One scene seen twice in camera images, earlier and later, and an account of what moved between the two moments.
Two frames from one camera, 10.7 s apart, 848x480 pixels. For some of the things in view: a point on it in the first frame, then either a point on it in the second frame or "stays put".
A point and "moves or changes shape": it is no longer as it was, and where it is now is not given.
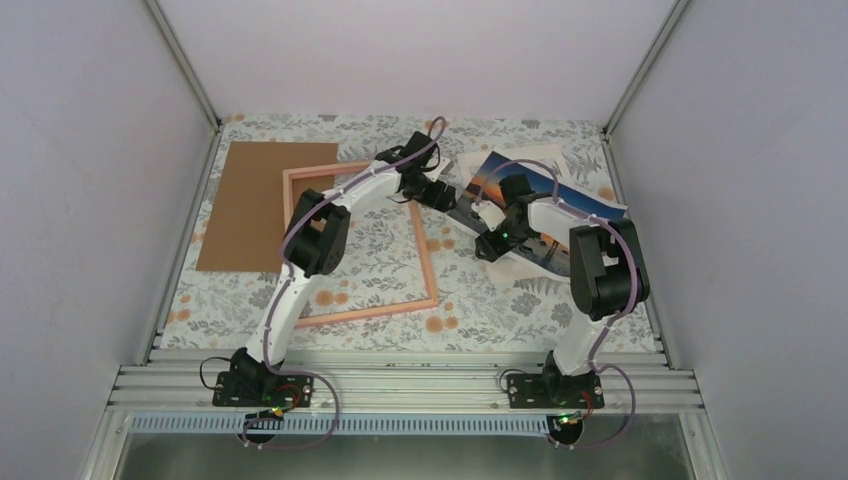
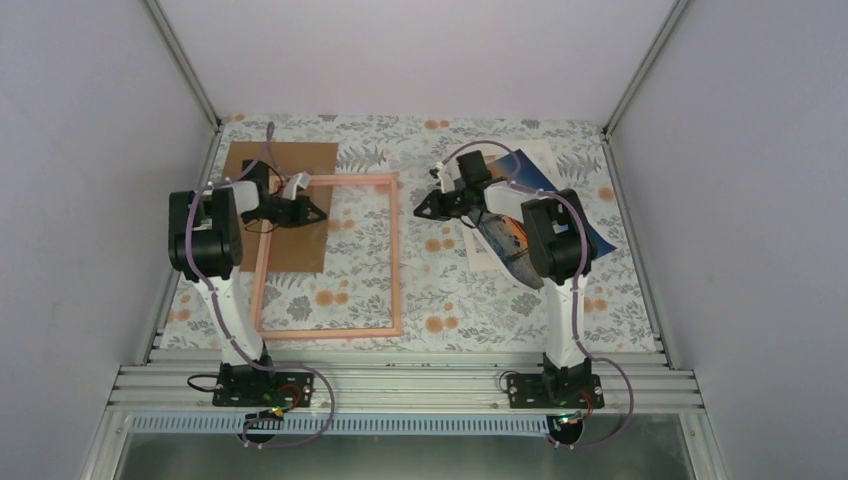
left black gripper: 433,199 → 301,215
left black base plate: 253,389 stays put
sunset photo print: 485,185 moves or changes shape
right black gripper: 491,249 → 435,199
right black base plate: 543,391 stays put
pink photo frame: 290,174 → 359,333
